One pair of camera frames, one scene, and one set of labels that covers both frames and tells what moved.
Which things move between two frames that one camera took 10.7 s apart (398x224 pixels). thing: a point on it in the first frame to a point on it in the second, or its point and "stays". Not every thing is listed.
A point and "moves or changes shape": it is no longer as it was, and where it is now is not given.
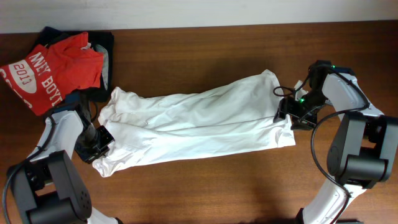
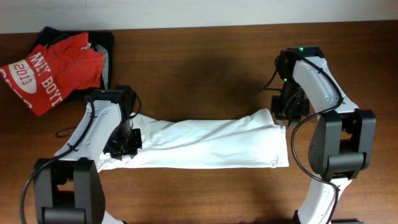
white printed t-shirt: [233, 116] moves or changes shape
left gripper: [89, 155] to [132, 149]
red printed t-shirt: [44, 77] stays
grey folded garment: [102, 49] stays
